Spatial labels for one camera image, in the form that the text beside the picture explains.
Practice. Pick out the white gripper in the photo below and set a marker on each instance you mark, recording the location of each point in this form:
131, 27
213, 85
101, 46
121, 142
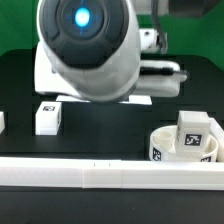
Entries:
157, 78

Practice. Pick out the white round stool seat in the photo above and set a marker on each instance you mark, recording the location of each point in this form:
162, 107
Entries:
162, 147

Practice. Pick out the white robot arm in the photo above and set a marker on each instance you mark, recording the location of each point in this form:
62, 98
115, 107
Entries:
91, 49

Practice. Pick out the white fiducial marker sheet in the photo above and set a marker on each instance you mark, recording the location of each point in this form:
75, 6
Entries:
133, 99

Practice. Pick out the white left barrier rail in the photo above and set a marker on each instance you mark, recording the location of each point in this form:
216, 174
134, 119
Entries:
2, 122

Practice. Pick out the white front barrier rail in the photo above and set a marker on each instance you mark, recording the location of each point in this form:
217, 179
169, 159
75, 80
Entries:
118, 174

